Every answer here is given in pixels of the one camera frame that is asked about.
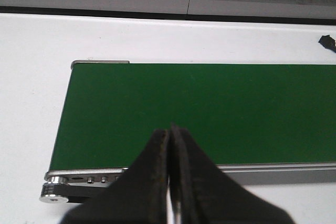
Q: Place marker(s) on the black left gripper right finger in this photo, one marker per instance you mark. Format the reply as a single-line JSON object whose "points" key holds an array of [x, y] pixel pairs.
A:
{"points": [[204, 194]]}

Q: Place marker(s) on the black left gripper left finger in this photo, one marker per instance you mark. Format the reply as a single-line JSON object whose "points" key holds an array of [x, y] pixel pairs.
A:
{"points": [[138, 196]]}

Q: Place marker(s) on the black drive belt with pulley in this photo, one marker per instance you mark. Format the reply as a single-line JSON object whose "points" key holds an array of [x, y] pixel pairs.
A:
{"points": [[58, 190]]}

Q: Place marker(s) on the aluminium conveyor frame rail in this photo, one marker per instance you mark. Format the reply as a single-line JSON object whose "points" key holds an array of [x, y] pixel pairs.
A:
{"points": [[275, 174]]}

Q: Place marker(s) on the black sensor with cable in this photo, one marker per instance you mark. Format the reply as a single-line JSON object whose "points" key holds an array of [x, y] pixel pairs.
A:
{"points": [[327, 42]]}

